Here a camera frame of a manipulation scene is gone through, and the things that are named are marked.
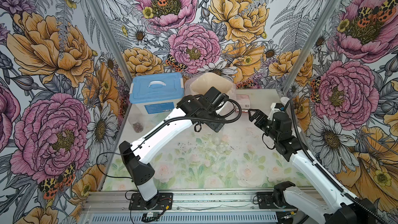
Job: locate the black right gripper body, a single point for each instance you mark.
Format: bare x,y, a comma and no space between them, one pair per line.
268,130

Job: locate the tall jar with white lid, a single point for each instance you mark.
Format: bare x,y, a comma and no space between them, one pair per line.
284,100

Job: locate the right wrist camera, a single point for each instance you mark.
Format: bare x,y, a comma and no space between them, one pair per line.
276,108

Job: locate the clear jar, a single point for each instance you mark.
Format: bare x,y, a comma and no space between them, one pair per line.
136,122

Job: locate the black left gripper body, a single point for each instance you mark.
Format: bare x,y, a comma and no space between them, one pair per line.
214,125

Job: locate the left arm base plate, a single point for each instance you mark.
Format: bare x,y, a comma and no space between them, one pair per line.
162,201

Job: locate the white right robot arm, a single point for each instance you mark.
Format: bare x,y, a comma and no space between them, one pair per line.
339,205

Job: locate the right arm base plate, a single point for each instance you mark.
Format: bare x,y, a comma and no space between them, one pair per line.
265,200

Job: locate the bin with plastic liner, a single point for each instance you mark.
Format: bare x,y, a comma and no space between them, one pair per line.
200,85

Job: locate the blue lidded storage box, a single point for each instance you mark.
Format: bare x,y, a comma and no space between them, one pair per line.
156,93

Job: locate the pink tea packet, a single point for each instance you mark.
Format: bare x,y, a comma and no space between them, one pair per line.
244,101

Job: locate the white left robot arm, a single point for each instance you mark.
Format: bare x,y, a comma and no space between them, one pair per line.
137,155

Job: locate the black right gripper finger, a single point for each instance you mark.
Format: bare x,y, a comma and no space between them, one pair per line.
255,115
260,120

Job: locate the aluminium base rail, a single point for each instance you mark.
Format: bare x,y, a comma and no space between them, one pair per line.
191,207

